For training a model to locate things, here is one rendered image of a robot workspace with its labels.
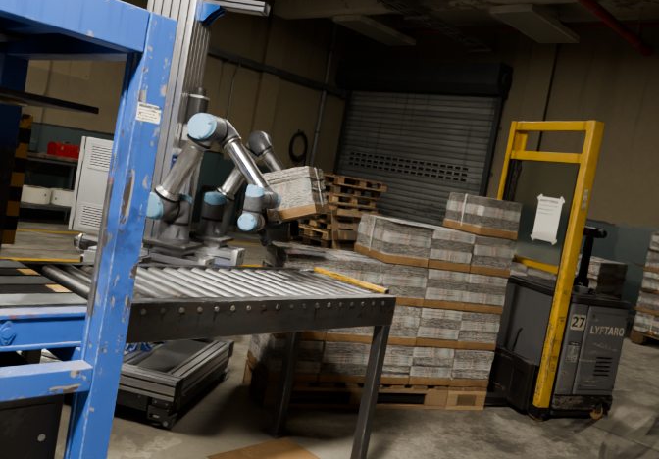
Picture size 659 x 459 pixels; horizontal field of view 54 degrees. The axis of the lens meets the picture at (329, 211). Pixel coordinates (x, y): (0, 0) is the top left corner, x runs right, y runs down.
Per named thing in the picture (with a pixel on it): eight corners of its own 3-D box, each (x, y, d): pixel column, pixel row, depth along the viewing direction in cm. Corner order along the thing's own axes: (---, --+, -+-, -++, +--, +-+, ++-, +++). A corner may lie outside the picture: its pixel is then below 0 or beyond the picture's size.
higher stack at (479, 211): (411, 385, 420) (447, 190, 413) (448, 387, 432) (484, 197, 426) (444, 410, 385) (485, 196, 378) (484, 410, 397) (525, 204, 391)
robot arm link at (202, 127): (172, 225, 297) (233, 126, 284) (150, 225, 283) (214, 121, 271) (155, 209, 301) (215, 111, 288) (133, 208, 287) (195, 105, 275)
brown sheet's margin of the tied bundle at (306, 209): (266, 224, 315) (264, 215, 316) (323, 213, 311) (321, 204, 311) (256, 224, 300) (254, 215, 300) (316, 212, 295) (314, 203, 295)
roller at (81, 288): (52, 278, 216) (54, 263, 216) (122, 316, 184) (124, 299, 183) (36, 278, 212) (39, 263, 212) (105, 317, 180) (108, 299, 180)
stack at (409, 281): (240, 382, 371) (265, 239, 367) (412, 385, 420) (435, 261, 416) (262, 408, 336) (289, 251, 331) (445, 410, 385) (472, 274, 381)
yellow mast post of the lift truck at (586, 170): (528, 401, 399) (583, 120, 389) (538, 402, 402) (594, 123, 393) (537, 407, 390) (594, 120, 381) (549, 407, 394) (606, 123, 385)
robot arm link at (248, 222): (256, 213, 265) (252, 233, 265) (264, 213, 275) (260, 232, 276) (238, 210, 266) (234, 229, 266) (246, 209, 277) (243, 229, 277)
